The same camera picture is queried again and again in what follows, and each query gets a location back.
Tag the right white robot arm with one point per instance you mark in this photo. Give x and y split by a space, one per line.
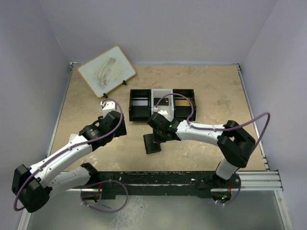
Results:
235 143

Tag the gold card in tray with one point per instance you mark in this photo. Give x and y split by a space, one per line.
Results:
182 103

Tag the black leather card holder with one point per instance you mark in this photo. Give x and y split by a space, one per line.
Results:
150 146

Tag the black card in tray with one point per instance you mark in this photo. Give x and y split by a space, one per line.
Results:
163 102

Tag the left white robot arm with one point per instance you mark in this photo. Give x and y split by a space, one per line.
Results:
33 186

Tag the yellow-framed whiteboard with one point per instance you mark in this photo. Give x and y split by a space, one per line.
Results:
107 71

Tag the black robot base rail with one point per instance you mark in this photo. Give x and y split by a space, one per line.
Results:
202 184

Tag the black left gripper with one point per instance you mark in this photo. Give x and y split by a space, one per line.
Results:
121 128

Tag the small green white box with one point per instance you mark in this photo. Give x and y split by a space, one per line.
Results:
72 136

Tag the black and white tray organizer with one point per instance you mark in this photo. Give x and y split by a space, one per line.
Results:
172 103

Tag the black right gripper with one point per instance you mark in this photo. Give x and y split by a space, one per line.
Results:
152 143

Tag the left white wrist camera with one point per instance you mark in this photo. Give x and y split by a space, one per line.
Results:
108 106

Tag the silver card in tray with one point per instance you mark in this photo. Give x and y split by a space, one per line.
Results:
139 103

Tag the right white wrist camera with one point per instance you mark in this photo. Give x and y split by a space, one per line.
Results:
161 112

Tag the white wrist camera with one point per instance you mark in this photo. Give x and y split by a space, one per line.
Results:
161 112
108 106

